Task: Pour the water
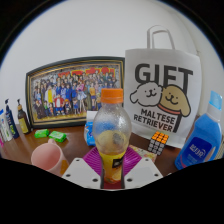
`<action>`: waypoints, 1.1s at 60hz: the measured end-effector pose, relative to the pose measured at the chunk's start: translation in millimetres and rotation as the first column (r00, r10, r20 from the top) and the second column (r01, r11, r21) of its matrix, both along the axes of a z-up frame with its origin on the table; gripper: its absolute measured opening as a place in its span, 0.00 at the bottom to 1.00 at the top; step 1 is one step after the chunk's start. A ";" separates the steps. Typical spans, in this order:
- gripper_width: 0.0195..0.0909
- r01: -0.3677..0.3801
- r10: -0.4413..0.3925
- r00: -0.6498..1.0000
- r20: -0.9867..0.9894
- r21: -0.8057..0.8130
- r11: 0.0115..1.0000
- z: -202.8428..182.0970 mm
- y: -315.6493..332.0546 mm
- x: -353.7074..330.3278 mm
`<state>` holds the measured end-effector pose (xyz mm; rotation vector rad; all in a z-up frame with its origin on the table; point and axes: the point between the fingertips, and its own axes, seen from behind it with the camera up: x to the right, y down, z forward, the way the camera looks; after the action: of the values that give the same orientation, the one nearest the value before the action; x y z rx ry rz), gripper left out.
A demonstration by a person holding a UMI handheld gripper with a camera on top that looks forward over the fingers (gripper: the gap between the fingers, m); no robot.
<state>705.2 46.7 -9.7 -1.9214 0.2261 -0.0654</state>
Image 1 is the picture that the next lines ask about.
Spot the clear orange-capped drink bottle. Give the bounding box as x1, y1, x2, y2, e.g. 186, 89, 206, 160
92, 87, 132, 185

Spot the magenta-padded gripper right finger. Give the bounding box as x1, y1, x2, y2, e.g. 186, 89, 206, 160
121, 146, 164, 190

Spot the white blue-capped shampoo bottle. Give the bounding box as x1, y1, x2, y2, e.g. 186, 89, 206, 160
0, 109, 13, 143

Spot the brown yellow-labelled pump bottle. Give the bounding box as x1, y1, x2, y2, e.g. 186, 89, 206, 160
16, 98, 32, 135

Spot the flat round red coaster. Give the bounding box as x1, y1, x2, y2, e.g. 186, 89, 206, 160
103, 179, 125, 190

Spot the blue detergent bottle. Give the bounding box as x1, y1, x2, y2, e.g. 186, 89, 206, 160
174, 90, 224, 171

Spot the dark blue pump bottle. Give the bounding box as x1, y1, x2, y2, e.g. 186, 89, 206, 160
3, 98, 20, 140

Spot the small patterned flat box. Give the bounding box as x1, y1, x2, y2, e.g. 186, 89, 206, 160
129, 144, 158, 164

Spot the pink and yellow mug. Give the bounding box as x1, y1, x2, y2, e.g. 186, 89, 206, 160
30, 138, 70, 177

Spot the white printed gift bag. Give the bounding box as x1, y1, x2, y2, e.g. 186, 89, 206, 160
123, 25, 203, 149

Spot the framed group picture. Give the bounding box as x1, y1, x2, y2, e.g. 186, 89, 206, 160
25, 56, 126, 129

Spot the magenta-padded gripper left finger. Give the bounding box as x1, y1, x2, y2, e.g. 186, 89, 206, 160
61, 146, 103, 190

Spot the blue tissue pack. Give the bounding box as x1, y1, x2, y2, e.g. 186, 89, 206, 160
83, 110, 99, 147

